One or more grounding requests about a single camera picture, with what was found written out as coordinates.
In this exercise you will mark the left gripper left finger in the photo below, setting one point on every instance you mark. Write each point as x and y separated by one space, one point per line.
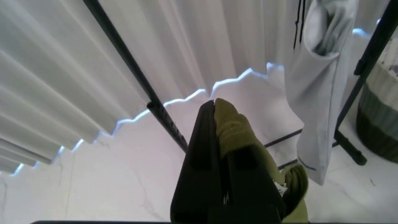
199 186

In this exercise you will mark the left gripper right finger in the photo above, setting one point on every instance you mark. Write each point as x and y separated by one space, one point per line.
252 193

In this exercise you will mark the green garment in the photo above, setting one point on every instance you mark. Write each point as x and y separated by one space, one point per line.
233 130

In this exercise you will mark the pale grey shorts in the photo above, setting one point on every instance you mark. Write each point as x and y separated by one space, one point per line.
317 93

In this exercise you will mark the black clothes rack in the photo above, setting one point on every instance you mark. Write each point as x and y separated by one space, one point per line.
130 62

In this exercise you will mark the white laundry basket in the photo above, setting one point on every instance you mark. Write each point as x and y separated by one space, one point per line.
379 109

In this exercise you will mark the white curtain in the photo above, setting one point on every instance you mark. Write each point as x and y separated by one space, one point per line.
62 62

